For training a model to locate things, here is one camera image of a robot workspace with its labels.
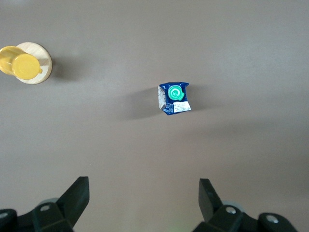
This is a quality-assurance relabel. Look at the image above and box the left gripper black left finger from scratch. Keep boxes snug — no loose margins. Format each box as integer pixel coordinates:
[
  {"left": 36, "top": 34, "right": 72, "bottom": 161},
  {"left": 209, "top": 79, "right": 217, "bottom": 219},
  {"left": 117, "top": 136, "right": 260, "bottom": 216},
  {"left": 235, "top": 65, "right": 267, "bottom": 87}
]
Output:
[{"left": 31, "top": 176, "right": 90, "bottom": 232}]

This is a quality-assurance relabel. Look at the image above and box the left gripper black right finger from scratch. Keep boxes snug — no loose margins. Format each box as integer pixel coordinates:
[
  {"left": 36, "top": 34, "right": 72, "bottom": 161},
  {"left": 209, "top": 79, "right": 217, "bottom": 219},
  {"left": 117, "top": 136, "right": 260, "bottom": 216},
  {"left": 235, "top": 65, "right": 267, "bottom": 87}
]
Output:
[{"left": 193, "top": 178, "right": 243, "bottom": 232}]

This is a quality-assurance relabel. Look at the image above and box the blue milk carton green cap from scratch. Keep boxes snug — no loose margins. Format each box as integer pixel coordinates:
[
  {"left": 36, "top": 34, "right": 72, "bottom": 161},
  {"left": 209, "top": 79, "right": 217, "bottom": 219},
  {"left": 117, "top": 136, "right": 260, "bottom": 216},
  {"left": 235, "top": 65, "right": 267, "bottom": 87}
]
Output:
[{"left": 157, "top": 81, "right": 193, "bottom": 116}]

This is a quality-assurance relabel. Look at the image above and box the yellow plastic cup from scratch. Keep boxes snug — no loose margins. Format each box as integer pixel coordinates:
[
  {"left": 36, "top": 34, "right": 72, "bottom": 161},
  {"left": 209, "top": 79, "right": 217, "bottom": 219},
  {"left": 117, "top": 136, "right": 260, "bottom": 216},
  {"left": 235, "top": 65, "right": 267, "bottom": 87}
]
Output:
[{"left": 0, "top": 45, "right": 43, "bottom": 80}]

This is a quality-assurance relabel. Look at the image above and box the round wooden cup stand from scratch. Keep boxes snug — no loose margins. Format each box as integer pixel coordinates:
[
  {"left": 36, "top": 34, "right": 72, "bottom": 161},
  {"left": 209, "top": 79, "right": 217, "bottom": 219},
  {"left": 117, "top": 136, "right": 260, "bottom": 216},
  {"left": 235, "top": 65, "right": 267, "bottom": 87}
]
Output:
[{"left": 14, "top": 42, "right": 53, "bottom": 85}]

